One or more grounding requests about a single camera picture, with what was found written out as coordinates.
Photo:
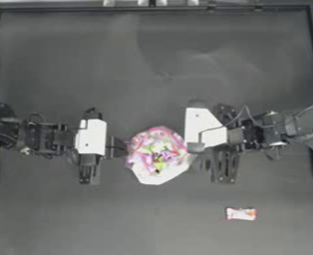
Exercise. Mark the clear bag with pink zip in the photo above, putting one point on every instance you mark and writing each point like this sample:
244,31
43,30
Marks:
158,166

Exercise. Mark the red white candy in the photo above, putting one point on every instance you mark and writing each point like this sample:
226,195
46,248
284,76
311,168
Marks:
241,214

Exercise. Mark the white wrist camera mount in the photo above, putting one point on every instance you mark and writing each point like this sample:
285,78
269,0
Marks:
91,137
201,123

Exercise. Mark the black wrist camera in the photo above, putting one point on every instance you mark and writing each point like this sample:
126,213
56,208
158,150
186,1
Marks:
195,147

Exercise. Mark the black table frame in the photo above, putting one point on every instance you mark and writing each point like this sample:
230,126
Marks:
52,7

